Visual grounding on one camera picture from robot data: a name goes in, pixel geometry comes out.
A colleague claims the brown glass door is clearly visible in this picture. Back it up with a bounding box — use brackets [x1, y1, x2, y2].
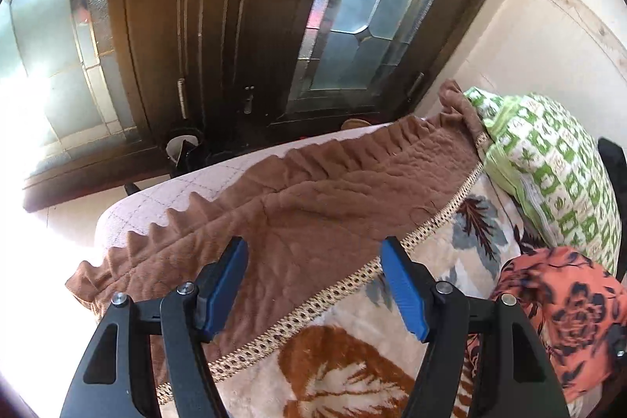
[1, 0, 485, 212]

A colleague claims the brown quilted bed cover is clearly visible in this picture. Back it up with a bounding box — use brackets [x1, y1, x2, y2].
[67, 81, 484, 382]

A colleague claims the black garment on pillow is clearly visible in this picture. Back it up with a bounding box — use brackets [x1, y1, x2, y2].
[597, 138, 627, 281]

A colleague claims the orange floral garment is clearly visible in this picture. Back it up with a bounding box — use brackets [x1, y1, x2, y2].
[490, 246, 626, 417]

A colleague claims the green checkered pillow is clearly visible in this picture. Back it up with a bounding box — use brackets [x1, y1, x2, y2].
[464, 87, 622, 274]

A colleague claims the black white object on floor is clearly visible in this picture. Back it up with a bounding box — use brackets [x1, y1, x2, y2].
[163, 126, 204, 178]

